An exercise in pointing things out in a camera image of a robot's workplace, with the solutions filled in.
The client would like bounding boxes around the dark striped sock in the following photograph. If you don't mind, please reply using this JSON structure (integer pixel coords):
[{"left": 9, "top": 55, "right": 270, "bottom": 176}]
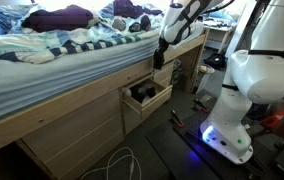
[{"left": 128, "top": 22, "right": 142, "bottom": 33}]

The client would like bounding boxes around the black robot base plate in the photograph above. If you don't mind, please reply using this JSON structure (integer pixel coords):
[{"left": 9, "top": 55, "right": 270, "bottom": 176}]
[{"left": 172, "top": 109, "right": 284, "bottom": 180}]

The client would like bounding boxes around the white cable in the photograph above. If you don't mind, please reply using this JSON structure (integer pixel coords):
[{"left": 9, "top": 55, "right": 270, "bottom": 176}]
[{"left": 79, "top": 146, "right": 143, "bottom": 180}]

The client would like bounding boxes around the grey sock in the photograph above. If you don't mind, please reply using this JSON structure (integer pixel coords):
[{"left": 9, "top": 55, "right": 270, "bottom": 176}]
[{"left": 111, "top": 17, "right": 127, "bottom": 33}]

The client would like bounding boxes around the large dark purple garment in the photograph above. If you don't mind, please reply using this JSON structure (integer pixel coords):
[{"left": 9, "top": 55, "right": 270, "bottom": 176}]
[{"left": 21, "top": 4, "right": 95, "bottom": 34}]

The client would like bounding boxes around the mattress with light blue sheet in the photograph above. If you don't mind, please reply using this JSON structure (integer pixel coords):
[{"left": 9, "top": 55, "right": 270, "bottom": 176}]
[{"left": 0, "top": 19, "right": 206, "bottom": 128}]

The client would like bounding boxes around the white leaning board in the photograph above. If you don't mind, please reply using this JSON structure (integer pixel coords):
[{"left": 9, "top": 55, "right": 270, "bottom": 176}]
[{"left": 224, "top": 0, "right": 258, "bottom": 62}]

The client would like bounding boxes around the black bag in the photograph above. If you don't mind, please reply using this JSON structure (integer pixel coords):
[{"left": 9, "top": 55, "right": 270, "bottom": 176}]
[{"left": 203, "top": 52, "right": 227, "bottom": 70}]

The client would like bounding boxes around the white waste bin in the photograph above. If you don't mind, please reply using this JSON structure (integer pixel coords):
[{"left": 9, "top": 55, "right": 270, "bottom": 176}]
[{"left": 195, "top": 63, "right": 216, "bottom": 95}]

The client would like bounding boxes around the red handled clamp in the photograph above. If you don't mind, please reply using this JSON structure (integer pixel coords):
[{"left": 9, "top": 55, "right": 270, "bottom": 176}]
[
  {"left": 192, "top": 98, "right": 210, "bottom": 114},
  {"left": 169, "top": 109, "right": 186, "bottom": 129}
]

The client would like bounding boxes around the small dark navy garment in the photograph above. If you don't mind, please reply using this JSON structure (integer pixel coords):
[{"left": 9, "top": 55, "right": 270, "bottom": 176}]
[{"left": 112, "top": 0, "right": 163, "bottom": 20}]

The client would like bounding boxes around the black sock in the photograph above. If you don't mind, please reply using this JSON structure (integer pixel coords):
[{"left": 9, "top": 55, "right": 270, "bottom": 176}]
[{"left": 152, "top": 49, "right": 166, "bottom": 71}]

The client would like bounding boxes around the white cloth item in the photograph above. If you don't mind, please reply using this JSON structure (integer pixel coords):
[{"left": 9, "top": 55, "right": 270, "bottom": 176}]
[{"left": 121, "top": 87, "right": 133, "bottom": 98}]

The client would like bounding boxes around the black clothes pile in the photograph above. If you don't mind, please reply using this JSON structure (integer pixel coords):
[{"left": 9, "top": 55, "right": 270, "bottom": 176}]
[{"left": 130, "top": 83, "right": 158, "bottom": 105}]

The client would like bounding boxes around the open wooden drawer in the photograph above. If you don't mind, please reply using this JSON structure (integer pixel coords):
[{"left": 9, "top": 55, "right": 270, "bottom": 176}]
[{"left": 120, "top": 74, "right": 174, "bottom": 122}]

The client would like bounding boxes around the light wooden bed frame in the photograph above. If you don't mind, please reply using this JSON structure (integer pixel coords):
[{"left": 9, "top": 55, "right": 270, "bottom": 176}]
[{"left": 0, "top": 28, "right": 210, "bottom": 180}]

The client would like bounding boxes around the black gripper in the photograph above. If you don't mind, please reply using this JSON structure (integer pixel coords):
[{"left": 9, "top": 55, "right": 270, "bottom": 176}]
[{"left": 155, "top": 35, "right": 172, "bottom": 57}]

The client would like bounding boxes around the white desk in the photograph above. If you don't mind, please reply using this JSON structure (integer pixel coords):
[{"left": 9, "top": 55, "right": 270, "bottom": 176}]
[{"left": 203, "top": 19, "right": 237, "bottom": 55}]

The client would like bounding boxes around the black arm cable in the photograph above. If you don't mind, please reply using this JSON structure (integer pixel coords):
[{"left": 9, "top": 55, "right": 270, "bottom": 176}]
[{"left": 173, "top": 0, "right": 284, "bottom": 92}]

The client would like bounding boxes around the blue teal checked duvet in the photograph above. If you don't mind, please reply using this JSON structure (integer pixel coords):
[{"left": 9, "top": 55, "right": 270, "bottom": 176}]
[{"left": 0, "top": 2, "right": 170, "bottom": 65}]

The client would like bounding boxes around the red tool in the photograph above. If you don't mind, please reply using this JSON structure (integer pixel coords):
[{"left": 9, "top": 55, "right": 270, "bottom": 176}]
[{"left": 259, "top": 108, "right": 284, "bottom": 130}]

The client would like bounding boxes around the large wooden drawer front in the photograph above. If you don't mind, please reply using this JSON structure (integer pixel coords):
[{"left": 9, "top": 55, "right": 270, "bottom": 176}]
[{"left": 15, "top": 87, "right": 126, "bottom": 180}]

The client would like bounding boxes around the small closed wooden drawer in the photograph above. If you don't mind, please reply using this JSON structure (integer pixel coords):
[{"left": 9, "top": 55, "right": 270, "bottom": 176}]
[{"left": 152, "top": 60, "right": 175, "bottom": 88}]

